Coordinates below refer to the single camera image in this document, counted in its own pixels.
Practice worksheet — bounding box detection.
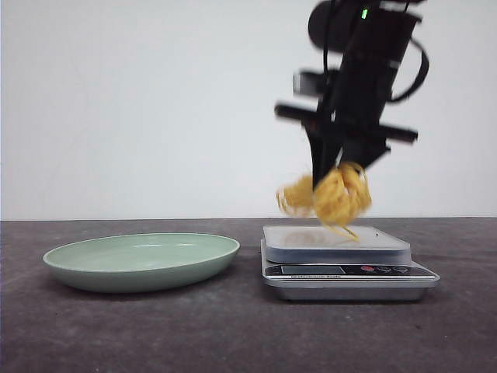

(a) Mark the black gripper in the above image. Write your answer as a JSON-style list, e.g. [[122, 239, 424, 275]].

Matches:
[[274, 50, 419, 190]]

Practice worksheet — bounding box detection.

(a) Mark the yellow vermicelli noodle bundle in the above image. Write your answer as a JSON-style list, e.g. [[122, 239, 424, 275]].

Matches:
[[276, 162, 372, 242]]

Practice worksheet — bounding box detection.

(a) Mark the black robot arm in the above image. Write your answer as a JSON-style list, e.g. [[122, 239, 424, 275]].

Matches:
[[274, 1, 429, 190]]

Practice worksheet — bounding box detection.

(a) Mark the silver electronic kitchen scale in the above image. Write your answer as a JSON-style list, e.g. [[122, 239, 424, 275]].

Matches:
[[261, 225, 440, 302]]

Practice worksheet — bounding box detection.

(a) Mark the light green shallow plate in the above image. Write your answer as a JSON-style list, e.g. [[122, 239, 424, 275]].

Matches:
[[43, 232, 240, 294]]

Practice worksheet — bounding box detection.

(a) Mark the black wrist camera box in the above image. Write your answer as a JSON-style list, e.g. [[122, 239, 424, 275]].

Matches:
[[293, 69, 339, 97]]

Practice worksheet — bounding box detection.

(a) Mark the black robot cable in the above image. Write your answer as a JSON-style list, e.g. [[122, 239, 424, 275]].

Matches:
[[390, 34, 431, 103]]

